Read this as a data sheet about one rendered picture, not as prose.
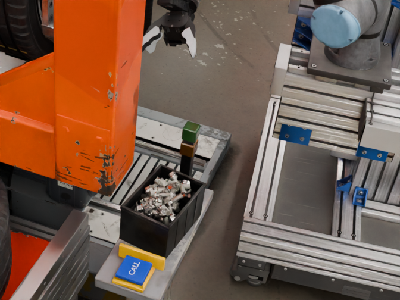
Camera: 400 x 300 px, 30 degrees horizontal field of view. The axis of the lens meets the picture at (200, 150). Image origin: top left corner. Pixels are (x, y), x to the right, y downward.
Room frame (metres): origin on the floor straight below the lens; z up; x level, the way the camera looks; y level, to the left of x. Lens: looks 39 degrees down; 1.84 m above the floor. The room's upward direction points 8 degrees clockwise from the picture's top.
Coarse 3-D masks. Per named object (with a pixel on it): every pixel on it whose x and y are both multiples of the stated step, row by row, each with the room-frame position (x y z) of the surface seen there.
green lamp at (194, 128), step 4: (188, 124) 1.58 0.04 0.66; (192, 124) 1.58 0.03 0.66; (196, 124) 1.58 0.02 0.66; (184, 128) 1.56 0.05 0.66; (188, 128) 1.56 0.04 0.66; (192, 128) 1.57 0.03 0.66; (196, 128) 1.57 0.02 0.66; (200, 128) 1.58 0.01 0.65; (184, 132) 1.56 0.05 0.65; (188, 132) 1.56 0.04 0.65; (192, 132) 1.55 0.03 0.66; (196, 132) 1.56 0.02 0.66; (184, 136) 1.56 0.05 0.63; (188, 136) 1.56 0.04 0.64; (192, 136) 1.55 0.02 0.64; (196, 136) 1.56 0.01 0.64; (188, 140) 1.56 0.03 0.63; (192, 140) 1.55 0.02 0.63
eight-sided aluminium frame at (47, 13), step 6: (42, 0) 1.80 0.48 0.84; (48, 0) 1.80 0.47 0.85; (42, 6) 1.80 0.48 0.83; (48, 6) 1.80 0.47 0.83; (42, 12) 1.80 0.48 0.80; (48, 12) 1.80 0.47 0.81; (42, 18) 1.80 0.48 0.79; (48, 18) 1.80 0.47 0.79; (42, 24) 1.80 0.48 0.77; (48, 24) 1.79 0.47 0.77; (48, 30) 1.79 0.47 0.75; (48, 36) 1.80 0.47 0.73
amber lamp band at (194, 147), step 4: (196, 140) 1.58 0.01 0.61; (180, 144) 1.56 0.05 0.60; (184, 144) 1.56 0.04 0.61; (188, 144) 1.56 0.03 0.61; (196, 144) 1.57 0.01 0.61; (180, 148) 1.56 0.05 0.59; (184, 148) 1.56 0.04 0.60; (188, 148) 1.55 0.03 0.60; (192, 148) 1.55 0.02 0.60; (196, 148) 1.58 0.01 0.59; (180, 152) 1.56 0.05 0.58; (184, 152) 1.56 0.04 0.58; (188, 152) 1.55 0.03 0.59; (192, 152) 1.55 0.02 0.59; (188, 156) 1.55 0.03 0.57; (192, 156) 1.55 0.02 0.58
